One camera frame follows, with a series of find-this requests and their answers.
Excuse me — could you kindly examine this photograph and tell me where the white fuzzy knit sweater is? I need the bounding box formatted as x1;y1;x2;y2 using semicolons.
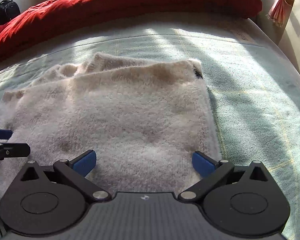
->
0;53;221;193

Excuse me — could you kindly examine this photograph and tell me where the black bag on wall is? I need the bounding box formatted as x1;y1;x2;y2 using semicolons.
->
0;0;21;25

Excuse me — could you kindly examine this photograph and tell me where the red duvet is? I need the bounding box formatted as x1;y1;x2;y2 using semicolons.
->
0;0;263;63

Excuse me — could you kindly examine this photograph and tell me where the green plaid bed sheet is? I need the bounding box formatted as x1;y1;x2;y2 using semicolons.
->
0;13;300;239

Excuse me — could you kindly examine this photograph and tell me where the orange tasselled curtain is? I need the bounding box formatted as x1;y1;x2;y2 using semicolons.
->
267;0;294;27

